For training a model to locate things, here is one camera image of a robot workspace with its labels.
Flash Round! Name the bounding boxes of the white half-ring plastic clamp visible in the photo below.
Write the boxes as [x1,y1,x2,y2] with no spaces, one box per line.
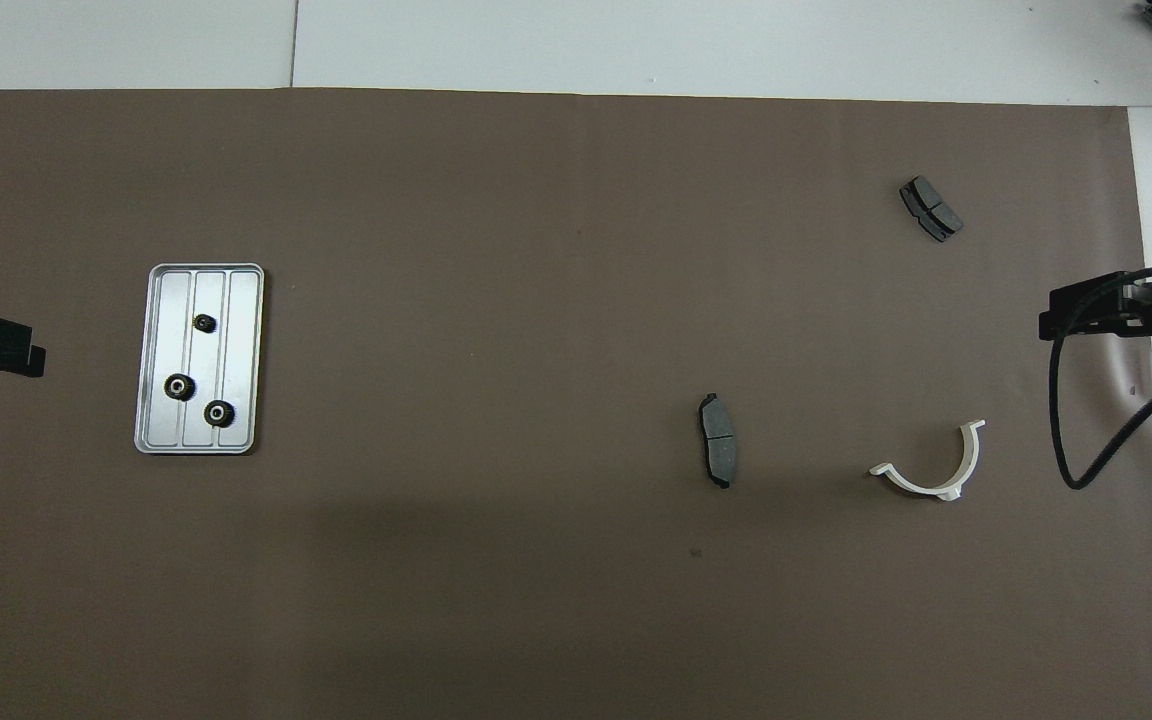
[868,418,988,502]

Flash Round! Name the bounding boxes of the silver metal tray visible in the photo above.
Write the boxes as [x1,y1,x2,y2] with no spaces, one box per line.
[133,263,267,456]

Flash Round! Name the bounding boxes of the brown paper table mat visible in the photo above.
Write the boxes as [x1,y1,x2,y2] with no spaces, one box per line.
[0,88,1152,720]

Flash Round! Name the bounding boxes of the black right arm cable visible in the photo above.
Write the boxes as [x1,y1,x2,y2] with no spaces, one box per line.
[1048,265,1152,491]

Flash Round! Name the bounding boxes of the short dark brake pad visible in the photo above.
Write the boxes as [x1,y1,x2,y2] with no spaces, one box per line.
[899,175,965,243]

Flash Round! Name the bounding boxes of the long dark brake pad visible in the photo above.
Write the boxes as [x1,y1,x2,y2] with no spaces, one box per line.
[698,392,739,490]

